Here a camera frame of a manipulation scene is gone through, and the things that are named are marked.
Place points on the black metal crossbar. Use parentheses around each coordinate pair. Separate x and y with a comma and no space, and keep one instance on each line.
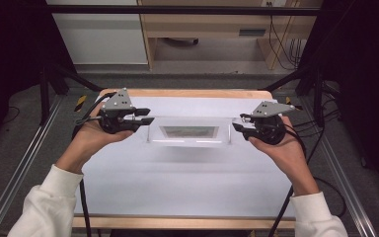
(177,10)

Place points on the white cabinet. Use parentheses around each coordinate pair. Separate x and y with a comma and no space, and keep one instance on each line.
(102,36)

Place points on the white rectangular tray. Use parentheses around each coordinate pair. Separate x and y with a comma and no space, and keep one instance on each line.
(223,138)

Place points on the yellow black tape strip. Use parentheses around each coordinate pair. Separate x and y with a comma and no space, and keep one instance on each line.
(81,102)
(288,100)

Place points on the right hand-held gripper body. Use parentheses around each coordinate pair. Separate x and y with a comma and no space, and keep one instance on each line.
(269,130)

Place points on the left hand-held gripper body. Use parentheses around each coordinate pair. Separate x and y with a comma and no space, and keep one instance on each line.
(118,102)

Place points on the black curtain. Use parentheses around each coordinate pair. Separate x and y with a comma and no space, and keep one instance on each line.
(362,65)
(10,42)

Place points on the aluminium floor rail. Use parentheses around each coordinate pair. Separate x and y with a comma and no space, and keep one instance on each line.
(342,184)
(16,177)

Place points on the person's right hand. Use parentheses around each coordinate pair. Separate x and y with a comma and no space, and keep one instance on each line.
(292,161)

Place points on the black metal stand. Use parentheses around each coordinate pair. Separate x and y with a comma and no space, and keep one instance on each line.
(46,95)
(316,95)

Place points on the wooden table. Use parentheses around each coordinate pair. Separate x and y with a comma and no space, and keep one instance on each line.
(184,223)

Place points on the wooden cabinet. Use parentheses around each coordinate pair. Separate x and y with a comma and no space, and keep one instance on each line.
(204,29)

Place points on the person's left hand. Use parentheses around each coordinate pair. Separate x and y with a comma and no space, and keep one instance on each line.
(85,144)

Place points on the white table sheet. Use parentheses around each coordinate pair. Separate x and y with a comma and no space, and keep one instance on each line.
(184,177)

